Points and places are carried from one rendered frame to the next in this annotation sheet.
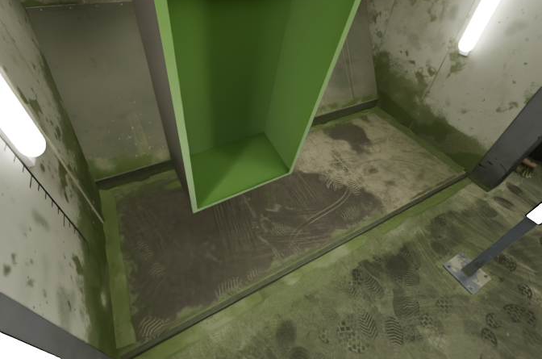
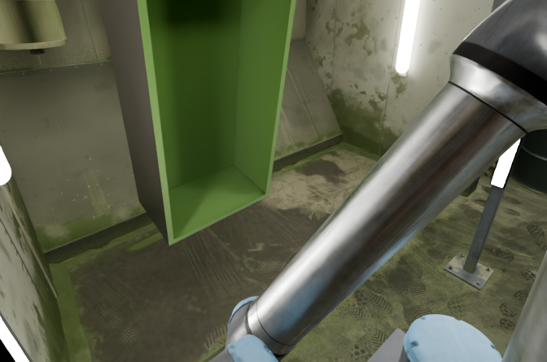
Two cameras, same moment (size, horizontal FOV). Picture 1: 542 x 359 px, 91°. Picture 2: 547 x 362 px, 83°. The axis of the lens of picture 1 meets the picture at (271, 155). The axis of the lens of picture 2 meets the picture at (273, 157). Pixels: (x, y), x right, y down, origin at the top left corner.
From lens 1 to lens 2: 0.40 m
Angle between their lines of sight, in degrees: 17
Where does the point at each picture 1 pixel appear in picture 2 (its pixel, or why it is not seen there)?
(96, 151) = (46, 216)
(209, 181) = (182, 214)
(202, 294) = (188, 351)
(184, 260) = (161, 318)
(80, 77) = (30, 139)
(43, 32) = not seen: outside the picture
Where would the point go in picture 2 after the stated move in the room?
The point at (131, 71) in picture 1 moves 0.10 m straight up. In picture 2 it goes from (86, 128) to (81, 114)
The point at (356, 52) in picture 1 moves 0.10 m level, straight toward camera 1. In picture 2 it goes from (311, 93) to (311, 95)
